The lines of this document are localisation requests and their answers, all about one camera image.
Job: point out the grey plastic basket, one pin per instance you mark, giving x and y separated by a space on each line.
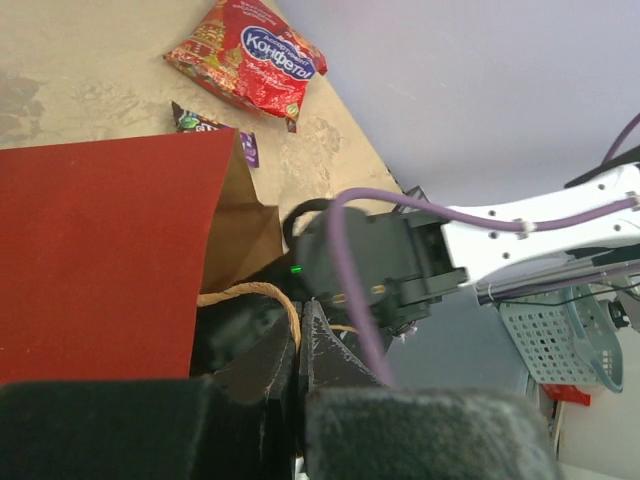
565 337

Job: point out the red candy bag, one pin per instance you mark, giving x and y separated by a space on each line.
244 53

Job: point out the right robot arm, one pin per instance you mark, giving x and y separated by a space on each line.
407 261

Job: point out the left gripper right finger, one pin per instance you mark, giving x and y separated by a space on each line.
357 428

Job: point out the red paper bag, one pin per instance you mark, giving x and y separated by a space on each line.
106 245

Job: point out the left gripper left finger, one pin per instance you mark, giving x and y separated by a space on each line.
234 424

